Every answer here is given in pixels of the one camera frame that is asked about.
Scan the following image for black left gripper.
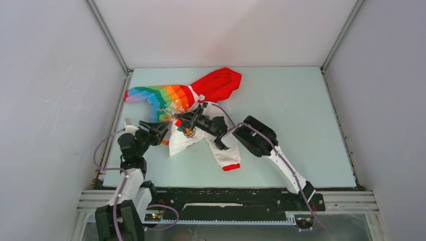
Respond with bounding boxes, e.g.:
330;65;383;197
136;120;169;157

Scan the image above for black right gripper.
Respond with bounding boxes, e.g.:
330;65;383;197
174;107;219;137

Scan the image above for rainbow white red hooded jacket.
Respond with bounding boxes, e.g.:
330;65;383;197
124;67;242;171

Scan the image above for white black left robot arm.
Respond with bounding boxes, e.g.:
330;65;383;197
95;119;168;240

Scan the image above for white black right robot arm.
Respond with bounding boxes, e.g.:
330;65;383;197
174;105;315;210

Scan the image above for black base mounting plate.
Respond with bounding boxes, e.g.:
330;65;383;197
127;187;326;212

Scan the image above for aluminium frame rail left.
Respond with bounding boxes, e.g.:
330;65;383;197
84;0;133;188

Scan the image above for aluminium frame rail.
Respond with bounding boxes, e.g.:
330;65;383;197
84;0;133;188
320;0;367;186

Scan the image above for white toothed cable strip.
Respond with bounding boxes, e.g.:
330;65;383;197
87;212;297;226

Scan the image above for aluminium front frame rails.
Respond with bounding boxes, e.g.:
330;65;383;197
68;189;390;241

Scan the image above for aluminium frame rail right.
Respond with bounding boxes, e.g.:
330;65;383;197
320;0;367;186

